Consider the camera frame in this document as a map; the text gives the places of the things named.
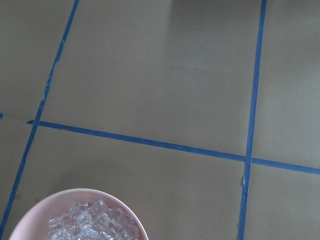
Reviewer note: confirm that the pink bowl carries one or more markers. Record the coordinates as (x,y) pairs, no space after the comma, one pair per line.
(34,224)

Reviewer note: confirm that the clear ice cubes pile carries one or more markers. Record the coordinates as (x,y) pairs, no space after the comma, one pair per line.
(93,221)

